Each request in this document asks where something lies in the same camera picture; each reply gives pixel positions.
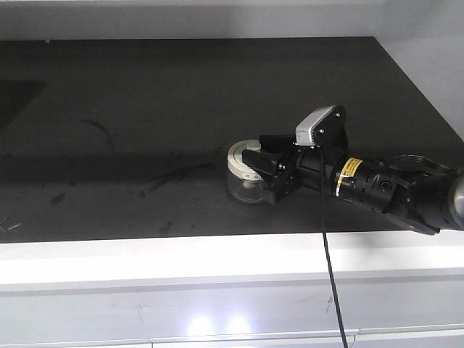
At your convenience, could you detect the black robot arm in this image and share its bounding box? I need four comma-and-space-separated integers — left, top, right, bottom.
242, 131, 463, 236

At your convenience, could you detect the glass jar with white lid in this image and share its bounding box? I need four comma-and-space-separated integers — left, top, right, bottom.
227, 139, 265, 204

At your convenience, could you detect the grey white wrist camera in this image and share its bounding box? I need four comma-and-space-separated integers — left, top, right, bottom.
295, 105, 346, 146

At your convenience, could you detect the white fume hood base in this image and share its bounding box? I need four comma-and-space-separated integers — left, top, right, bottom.
1, 231, 463, 347

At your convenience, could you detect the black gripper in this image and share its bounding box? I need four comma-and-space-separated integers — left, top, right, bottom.
242, 134, 343, 204

